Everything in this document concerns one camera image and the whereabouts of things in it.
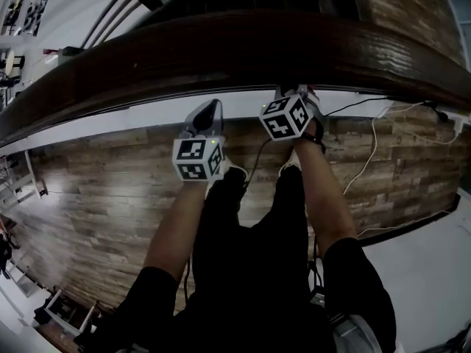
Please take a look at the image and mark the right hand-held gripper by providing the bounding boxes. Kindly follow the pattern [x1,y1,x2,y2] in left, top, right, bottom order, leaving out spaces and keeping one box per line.
[259,85,327,142]

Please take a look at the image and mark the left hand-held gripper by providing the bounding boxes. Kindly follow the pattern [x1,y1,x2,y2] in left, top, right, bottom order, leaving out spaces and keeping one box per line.
[171,99,226,182]

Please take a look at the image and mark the dark wooden handrail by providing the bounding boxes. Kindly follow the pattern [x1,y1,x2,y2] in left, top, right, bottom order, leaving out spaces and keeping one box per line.
[0,8,471,149]

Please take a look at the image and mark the person's left forearm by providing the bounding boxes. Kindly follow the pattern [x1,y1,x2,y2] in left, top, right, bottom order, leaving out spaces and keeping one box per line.
[143,180,207,282]

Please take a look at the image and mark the person's right forearm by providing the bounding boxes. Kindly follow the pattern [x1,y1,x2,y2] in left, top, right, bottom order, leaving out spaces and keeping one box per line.
[292,138,358,259]

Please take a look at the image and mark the black wristband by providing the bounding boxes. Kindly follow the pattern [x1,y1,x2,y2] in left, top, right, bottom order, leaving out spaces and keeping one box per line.
[300,132,327,151]

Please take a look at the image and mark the dark wooden stair rails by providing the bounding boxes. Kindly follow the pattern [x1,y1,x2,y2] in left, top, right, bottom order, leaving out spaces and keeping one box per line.
[80,0,177,51]

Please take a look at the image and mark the person's black clothing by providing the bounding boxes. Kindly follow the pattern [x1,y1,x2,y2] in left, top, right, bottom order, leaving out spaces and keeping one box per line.
[73,165,397,353]

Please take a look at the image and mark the red top table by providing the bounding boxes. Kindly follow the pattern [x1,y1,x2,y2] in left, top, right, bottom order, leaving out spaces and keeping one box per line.
[0,149,49,213]

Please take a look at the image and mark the frosted glass partition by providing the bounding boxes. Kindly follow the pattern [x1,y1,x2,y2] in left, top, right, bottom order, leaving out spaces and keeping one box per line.
[437,0,471,69]

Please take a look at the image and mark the round white table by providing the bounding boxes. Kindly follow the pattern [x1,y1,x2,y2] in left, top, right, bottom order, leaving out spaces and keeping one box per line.
[0,49,26,77]

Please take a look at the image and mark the black waist box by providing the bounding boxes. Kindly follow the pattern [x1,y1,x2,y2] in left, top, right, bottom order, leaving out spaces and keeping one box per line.
[308,288,327,308]

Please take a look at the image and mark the row of white round machines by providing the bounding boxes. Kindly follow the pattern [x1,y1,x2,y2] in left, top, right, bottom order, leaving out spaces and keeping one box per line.
[0,0,56,36]

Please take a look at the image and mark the white metal rack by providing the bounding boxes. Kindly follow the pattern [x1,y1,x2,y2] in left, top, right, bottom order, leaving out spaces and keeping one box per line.
[0,259,100,340]

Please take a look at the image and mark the grey waist bag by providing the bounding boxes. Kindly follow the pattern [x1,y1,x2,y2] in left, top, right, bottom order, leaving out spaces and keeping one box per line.
[333,314,383,353]

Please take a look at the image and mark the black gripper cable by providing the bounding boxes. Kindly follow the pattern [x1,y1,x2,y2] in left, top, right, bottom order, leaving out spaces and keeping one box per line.
[244,138,272,189]

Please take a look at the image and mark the white charger cable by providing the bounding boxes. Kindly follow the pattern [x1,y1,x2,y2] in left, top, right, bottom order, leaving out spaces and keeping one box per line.
[344,103,464,195]

